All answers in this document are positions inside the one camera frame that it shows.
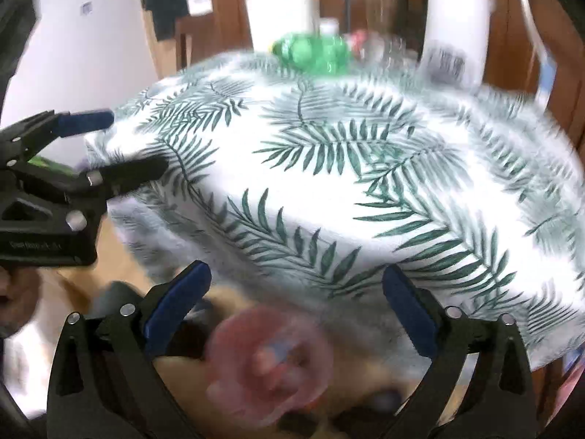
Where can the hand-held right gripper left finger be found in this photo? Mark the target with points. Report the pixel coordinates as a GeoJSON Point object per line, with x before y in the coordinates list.
{"type": "Point", "coordinates": [178, 306]}

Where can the small white pill bottle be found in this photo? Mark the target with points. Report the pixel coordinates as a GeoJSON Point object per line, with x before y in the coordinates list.
{"type": "Point", "coordinates": [329, 27]}

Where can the leaf print tablecloth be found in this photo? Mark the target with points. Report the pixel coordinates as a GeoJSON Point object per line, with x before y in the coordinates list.
{"type": "Point", "coordinates": [365, 169]}

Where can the person's left hand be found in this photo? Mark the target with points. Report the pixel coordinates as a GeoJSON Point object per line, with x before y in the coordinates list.
{"type": "Point", "coordinates": [16, 297]}

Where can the light wooden door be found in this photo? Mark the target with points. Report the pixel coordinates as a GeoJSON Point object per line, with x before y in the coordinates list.
{"type": "Point", "coordinates": [160, 57]}

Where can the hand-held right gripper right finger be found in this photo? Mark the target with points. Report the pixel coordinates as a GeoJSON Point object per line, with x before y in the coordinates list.
{"type": "Point", "coordinates": [409, 311]}

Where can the green carton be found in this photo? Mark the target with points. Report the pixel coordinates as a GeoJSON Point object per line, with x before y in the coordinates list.
{"type": "Point", "coordinates": [45, 163]}

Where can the brown wooden chair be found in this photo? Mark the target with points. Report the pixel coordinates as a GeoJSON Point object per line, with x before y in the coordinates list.
{"type": "Point", "coordinates": [183, 41]}

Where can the clear bottle with red label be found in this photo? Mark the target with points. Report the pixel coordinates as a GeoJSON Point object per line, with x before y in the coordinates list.
{"type": "Point", "coordinates": [379, 48]}

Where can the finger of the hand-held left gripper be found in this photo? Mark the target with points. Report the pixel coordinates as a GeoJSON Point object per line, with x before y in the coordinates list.
{"type": "Point", "coordinates": [84, 121]}
{"type": "Point", "coordinates": [132, 171]}

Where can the white canister with pink lid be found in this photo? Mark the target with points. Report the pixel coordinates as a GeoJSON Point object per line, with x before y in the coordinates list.
{"type": "Point", "coordinates": [279, 13]}

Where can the blue square wall sticker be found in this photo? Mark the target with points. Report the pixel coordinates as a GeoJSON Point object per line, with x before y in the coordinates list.
{"type": "Point", "coordinates": [86, 8]}

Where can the brown wooden wardrobe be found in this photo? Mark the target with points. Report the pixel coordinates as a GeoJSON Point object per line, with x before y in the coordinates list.
{"type": "Point", "coordinates": [507, 32]}

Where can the white electric kettle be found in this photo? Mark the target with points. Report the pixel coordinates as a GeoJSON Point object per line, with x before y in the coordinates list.
{"type": "Point", "coordinates": [457, 4]}

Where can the dark hanging clothes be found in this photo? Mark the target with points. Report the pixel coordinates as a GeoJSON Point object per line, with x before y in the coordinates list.
{"type": "Point", "coordinates": [169, 13]}

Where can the green plastic bottle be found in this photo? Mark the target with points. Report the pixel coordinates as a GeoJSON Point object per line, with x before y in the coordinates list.
{"type": "Point", "coordinates": [315, 52]}

